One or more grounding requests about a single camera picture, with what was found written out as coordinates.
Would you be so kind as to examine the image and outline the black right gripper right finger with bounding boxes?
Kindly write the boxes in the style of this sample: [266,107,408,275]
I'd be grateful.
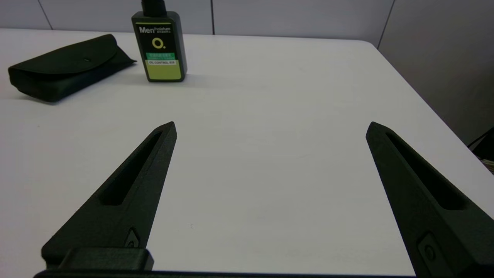
[365,122,494,278]

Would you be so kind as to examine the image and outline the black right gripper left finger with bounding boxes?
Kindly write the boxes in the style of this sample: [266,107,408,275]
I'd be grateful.
[41,122,178,271]

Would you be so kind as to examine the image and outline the black leather glasses case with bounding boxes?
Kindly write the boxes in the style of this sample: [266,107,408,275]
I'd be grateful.
[8,34,137,103]

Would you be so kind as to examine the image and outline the dark background equipment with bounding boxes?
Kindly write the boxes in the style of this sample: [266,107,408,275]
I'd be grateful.
[467,127,494,174]

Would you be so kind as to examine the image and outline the black pump bottle green label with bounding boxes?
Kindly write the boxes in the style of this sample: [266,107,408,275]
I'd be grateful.
[131,0,188,83]

